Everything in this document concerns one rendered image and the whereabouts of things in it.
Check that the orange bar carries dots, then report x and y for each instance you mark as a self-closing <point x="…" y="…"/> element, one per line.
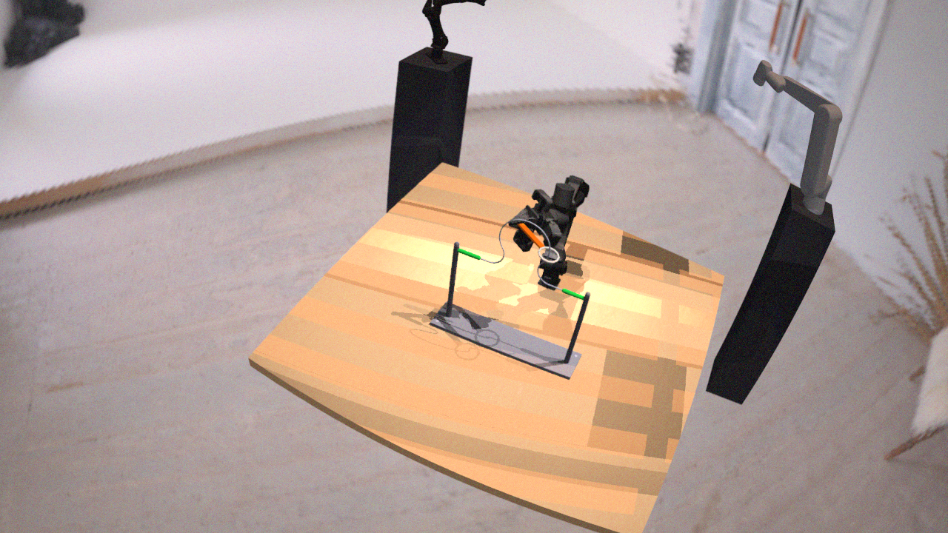
<point x="538" y="243"/>

